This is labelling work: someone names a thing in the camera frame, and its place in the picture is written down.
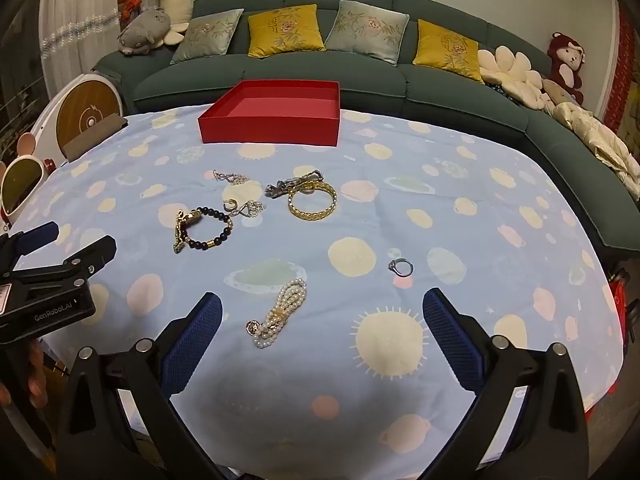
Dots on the cream flower-shaped cushion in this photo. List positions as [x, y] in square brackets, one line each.
[510, 77]

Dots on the small beige plush toy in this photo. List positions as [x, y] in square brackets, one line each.
[556, 92]

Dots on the silver dangle earring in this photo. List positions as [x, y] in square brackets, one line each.
[252, 208]

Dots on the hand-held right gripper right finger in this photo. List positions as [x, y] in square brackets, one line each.
[452, 340]

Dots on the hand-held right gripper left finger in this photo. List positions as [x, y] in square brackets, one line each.
[192, 347]

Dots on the person's left hand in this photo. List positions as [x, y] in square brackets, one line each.
[36, 370]

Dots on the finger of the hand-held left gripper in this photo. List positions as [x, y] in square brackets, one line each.
[37, 236]
[95, 252]

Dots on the blue planet print tablecloth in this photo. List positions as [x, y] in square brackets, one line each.
[350, 200]

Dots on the grey-green embroidered cushion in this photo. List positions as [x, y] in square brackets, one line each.
[367, 30]
[205, 37]

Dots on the red monkey plush toy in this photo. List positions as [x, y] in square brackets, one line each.
[567, 65]

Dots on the cream quilted blanket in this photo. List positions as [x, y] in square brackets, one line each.
[600, 145]

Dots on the white sheer curtain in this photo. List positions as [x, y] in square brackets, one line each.
[75, 20]

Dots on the red shallow box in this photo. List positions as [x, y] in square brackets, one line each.
[270, 130]

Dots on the orange-red plush toy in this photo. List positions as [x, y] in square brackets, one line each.
[127, 5]

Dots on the silver wristwatch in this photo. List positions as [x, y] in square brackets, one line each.
[280, 189]

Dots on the red hanging decoration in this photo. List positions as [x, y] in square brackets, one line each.
[620, 70]

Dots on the dark green sofa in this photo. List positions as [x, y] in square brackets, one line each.
[450, 95]

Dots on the yellow embroidered cushion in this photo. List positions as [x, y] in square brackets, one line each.
[285, 30]
[447, 50]

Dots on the grey pig plush toy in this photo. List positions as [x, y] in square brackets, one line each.
[145, 30]

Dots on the pink mouse-shaped mirror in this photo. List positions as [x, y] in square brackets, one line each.
[20, 185]

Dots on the gold hoop earring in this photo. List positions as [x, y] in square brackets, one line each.
[227, 207]

